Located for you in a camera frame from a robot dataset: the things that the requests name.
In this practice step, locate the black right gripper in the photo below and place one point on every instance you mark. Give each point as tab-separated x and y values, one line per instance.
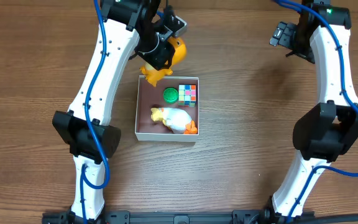
303	53

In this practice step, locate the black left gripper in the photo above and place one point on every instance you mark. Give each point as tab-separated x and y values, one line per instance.
159	58

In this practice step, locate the orange dinosaur toy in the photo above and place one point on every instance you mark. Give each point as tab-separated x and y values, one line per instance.
152	75

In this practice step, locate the green round cap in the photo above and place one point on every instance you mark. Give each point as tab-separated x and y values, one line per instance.
170	95

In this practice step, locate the multicoloured puzzle cube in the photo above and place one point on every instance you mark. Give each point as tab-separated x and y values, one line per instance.
187	95

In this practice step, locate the white and yellow duck toy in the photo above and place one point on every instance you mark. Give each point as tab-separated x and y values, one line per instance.
175	119

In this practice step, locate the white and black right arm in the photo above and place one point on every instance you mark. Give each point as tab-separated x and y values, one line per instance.
330	128

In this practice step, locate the white box with pink interior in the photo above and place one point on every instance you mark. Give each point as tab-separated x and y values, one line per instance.
150	96

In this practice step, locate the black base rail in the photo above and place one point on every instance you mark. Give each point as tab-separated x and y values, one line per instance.
236	216

